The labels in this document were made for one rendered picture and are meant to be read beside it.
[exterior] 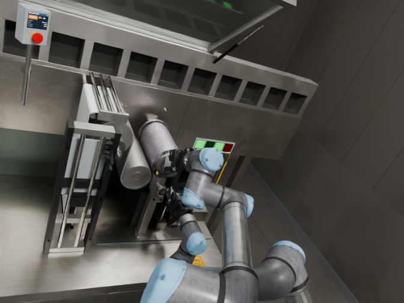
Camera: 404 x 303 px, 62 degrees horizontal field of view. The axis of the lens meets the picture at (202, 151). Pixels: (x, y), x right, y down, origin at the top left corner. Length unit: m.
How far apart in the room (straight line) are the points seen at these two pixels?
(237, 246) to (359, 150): 2.59
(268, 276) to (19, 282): 0.81
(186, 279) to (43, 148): 1.10
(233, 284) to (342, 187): 2.74
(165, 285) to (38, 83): 1.04
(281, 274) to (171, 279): 0.45
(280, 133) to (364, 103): 1.51
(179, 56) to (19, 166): 0.87
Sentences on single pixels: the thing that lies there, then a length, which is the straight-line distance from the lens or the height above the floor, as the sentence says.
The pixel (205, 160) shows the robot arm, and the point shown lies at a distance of 1.02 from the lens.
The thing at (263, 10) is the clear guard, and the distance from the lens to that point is 1.28.
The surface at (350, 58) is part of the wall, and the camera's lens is 3.65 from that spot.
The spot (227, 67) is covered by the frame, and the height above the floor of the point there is 1.62.
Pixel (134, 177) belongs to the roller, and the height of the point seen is 1.18.
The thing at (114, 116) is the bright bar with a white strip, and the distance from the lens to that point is 1.17.
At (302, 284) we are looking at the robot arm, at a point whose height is 1.25.
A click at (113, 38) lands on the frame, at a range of 1.45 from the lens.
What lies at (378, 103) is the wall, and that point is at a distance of 3.33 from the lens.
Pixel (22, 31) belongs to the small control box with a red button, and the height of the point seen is 1.64.
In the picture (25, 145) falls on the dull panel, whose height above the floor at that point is 1.06.
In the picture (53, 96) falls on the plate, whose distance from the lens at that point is 1.52.
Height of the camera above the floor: 1.95
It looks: 26 degrees down
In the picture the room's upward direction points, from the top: 23 degrees clockwise
